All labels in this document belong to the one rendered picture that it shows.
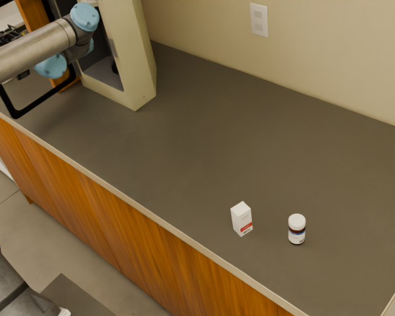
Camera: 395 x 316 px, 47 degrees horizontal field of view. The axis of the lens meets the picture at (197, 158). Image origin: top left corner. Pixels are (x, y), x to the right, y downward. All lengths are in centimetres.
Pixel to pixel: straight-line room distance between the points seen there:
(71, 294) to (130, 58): 80
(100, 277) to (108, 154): 101
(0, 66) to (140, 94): 64
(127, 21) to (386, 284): 108
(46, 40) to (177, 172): 54
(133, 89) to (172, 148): 29
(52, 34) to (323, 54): 85
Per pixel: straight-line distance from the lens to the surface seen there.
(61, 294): 125
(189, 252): 141
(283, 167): 139
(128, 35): 158
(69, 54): 139
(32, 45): 123
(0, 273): 104
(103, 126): 167
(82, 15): 128
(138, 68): 164
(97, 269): 245
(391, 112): 157
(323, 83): 164
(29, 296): 105
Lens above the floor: 193
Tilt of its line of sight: 43 degrees down
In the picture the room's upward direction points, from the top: 11 degrees counter-clockwise
